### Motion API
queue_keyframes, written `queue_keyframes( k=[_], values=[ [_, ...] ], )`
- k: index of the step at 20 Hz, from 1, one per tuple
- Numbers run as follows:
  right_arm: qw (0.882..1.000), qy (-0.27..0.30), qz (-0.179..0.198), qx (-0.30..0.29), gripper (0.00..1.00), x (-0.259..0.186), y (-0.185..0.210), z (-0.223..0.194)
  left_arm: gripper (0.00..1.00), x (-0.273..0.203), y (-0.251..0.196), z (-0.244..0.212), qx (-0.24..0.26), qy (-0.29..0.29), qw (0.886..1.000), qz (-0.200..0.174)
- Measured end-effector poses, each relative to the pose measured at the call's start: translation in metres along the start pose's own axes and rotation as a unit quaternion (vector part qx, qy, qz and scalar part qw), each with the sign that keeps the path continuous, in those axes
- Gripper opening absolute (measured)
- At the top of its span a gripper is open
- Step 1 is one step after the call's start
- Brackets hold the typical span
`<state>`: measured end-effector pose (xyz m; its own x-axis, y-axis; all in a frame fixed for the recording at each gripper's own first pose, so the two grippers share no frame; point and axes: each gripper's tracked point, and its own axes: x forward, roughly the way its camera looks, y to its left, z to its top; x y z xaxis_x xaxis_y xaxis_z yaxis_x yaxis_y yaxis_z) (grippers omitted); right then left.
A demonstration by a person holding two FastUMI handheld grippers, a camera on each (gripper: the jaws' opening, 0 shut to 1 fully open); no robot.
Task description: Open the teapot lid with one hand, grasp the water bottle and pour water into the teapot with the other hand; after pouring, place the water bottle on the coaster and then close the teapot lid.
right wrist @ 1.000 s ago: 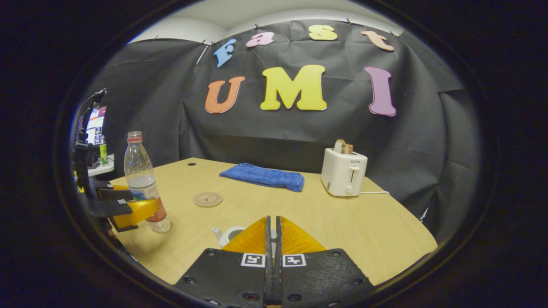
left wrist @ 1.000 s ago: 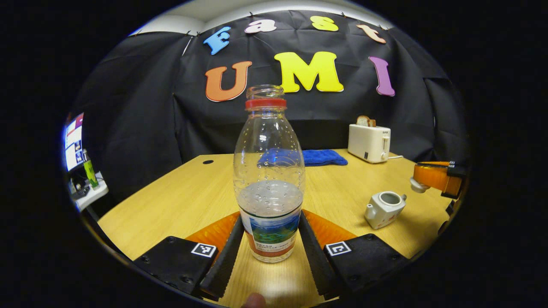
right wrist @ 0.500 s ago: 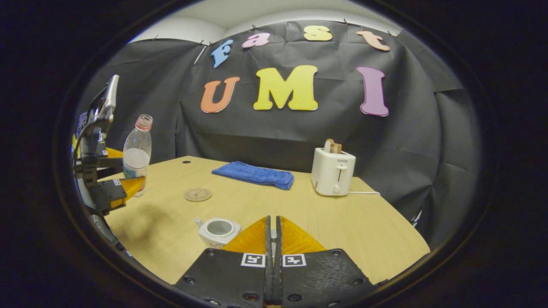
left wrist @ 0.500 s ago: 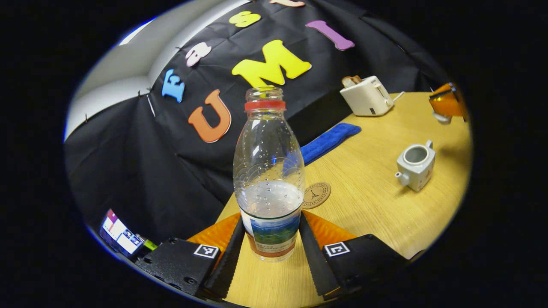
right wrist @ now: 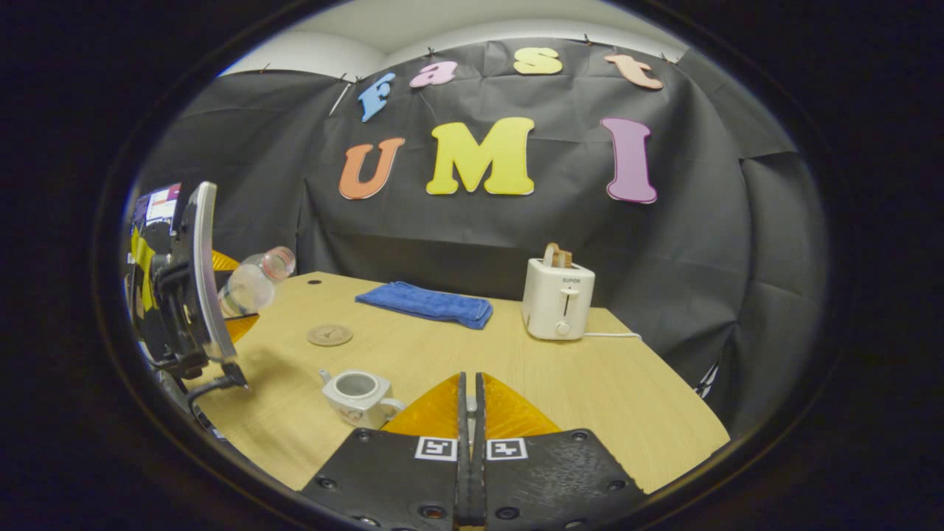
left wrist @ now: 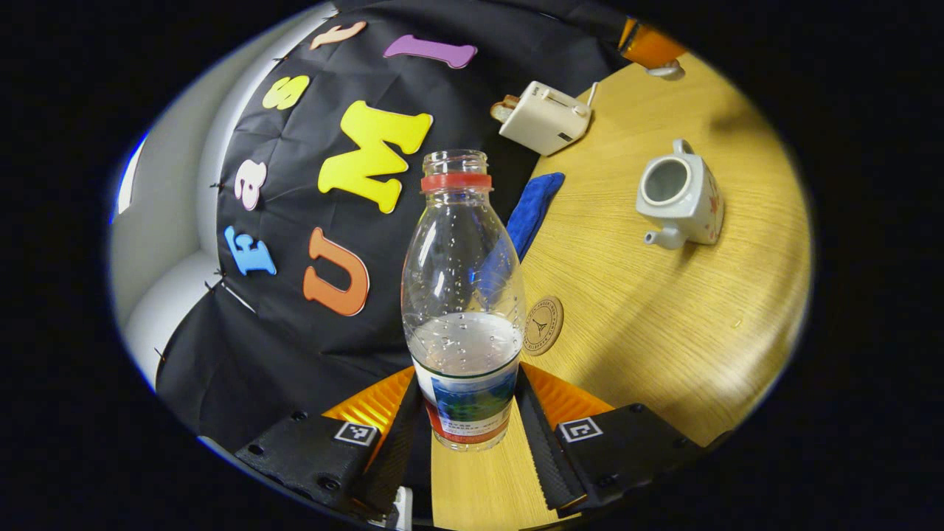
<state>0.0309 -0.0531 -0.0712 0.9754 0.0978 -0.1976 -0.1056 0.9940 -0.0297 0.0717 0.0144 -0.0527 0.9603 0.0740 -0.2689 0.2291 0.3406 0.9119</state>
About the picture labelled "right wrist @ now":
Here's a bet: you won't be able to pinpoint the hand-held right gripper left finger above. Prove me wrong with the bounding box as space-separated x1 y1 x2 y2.
301 372 473 531

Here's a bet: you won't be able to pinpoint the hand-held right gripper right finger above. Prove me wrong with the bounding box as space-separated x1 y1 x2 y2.
472 372 650 531

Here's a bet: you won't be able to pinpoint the clear plastic water bottle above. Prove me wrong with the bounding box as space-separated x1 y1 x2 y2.
218 246 296 319

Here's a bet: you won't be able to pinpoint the white teacup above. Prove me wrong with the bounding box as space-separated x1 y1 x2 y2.
319 369 405 430

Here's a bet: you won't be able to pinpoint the round cork coaster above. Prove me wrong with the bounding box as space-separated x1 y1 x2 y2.
307 324 353 347

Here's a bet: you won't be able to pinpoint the computer monitor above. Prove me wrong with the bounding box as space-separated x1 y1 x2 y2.
133 184 182 229

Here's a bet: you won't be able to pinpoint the white toaster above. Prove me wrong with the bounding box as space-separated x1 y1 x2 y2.
521 257 596 341

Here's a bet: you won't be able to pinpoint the blue towel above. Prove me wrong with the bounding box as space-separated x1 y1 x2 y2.
355 281 493 330

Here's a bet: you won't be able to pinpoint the white thin rods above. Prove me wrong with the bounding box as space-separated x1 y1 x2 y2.
695 358 722 400

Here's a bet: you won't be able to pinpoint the black backdrop cloth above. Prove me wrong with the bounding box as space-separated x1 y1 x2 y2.
136 37 830 436

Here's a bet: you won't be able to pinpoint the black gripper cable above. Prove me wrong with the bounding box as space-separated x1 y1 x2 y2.
187 372 249 415

